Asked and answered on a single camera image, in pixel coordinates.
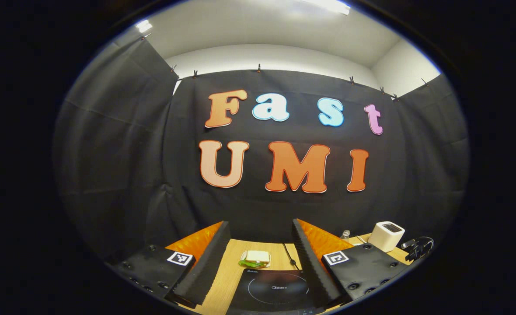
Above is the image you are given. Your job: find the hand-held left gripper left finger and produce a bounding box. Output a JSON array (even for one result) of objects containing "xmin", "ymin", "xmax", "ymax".
[{"xmin": 109, "ymin": 221, "xmax": 231, "ymax": 307}]

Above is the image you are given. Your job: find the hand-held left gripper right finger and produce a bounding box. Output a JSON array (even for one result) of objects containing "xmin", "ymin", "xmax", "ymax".
[{"xmin": 292, "ymin": 218, "xmax": 411, "ymax": 307}]

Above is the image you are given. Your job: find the black induction cooktop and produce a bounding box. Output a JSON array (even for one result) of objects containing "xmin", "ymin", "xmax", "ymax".
[{"xmin": 226, "ymin": 268, "xmax": 326, "ymax": 315}]

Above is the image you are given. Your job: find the sandwich with lettuce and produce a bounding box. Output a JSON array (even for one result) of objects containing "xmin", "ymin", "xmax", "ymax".
[{"xmin": 239, "ymin": 250, "xmax": 271, "ymax": 268}]

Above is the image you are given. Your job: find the white toaster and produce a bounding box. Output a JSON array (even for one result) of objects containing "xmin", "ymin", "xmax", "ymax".
[{"xmin": 367, "ymin": 221, "xmax": 405, "ymax": 253}]

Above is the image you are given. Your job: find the row of cloth clips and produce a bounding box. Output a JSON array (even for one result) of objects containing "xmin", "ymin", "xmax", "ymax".
[{"xmin": 142, "ymin": 33, "xmax": 429, "ymax": 101}]

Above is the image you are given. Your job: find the large ceiling light panel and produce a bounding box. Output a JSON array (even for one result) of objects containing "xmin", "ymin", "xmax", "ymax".
[{"xmin": 302, "ymin": 0, "xmax": 351, "ymax": 16}]

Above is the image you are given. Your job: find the black power cable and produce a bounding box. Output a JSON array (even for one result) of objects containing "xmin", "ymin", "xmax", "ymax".
[{"xmin": 282, "ymin": 243, "xmax": 301, "ymax": 270}]

